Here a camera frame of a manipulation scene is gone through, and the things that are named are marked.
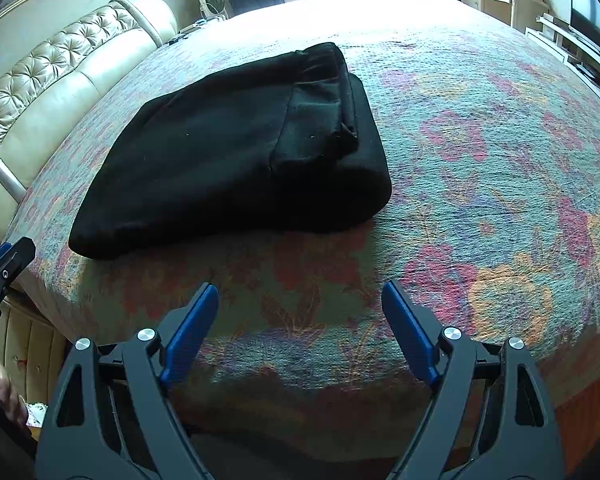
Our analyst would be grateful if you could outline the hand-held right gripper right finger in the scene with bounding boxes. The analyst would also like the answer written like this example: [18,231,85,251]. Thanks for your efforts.
[381,280,566,480]

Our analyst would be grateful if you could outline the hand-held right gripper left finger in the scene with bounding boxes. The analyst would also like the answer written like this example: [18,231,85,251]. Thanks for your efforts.
[35,282,219,480]

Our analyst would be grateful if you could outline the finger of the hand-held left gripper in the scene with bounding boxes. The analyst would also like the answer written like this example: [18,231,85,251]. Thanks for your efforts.
[0,236,37,341]

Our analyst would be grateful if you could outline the black pants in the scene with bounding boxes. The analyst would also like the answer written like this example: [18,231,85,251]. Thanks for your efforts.
[68,42,393,261]

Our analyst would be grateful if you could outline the person's left forearm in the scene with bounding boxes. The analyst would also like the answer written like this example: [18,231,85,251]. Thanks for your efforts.
[0,405,37,480]

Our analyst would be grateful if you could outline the person's left hand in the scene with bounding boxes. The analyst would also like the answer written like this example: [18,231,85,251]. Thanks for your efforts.
[0,355,30,427]

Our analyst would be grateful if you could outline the cream tufted headboard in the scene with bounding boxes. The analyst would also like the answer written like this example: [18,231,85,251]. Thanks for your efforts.
[0,0,179,206]

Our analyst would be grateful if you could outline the white television stand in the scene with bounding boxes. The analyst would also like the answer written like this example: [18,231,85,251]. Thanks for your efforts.
[525,12,600,117]

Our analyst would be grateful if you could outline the white fan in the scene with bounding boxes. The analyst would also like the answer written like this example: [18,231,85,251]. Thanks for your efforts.
[197,0,235,24]

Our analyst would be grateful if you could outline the cream bed frame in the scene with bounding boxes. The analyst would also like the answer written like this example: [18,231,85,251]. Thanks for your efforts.
[0,294,74,411]

